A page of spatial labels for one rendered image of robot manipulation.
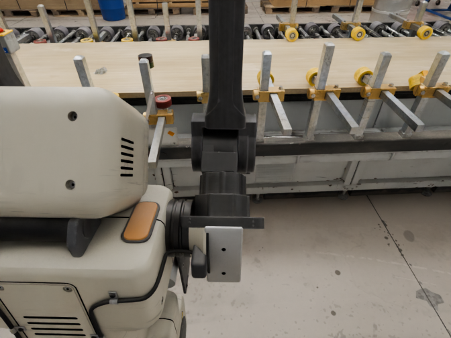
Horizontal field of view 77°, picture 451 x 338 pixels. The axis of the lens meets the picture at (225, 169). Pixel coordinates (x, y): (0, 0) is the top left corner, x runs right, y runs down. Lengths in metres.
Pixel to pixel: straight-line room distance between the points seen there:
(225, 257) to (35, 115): 0.28
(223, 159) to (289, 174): 1.55
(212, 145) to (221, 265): 0.18
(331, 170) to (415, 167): 0.59
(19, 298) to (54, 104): 0.24
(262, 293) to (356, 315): 0.49
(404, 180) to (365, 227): 0.46
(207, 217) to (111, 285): 0.14
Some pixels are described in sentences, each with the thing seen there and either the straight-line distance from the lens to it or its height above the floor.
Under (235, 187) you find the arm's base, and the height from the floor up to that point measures 1.23.
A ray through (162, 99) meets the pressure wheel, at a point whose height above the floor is 0.91.
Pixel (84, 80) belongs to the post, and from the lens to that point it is 1.36.
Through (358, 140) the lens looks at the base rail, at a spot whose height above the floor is 0.70.
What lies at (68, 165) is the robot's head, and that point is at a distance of 0.34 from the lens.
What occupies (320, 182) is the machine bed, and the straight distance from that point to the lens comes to 2.08.
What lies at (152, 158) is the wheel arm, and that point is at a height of 0.86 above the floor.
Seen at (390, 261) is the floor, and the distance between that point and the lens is 2.04.
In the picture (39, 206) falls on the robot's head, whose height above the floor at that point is 1.30.
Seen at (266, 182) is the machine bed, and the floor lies 0.18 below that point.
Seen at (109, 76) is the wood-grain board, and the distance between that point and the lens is 1.73.
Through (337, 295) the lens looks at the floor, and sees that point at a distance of 1.79.
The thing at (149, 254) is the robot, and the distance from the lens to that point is 0.36.
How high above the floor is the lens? 1.53
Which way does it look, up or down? 41 degrees down
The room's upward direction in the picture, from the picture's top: straight up
